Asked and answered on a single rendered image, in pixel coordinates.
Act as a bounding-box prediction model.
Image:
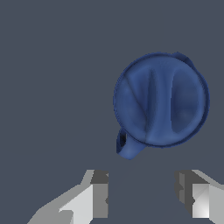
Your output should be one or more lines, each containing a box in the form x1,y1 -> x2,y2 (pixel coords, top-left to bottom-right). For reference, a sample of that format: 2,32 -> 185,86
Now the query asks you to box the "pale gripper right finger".
174,169 -> 224,224

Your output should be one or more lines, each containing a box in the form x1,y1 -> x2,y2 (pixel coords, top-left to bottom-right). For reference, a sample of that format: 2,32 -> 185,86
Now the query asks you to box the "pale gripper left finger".
27,169 -> 109,224

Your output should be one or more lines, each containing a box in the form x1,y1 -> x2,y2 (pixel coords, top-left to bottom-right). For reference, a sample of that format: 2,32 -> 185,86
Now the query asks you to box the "blue mug with handle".
112,51 -> 211,160

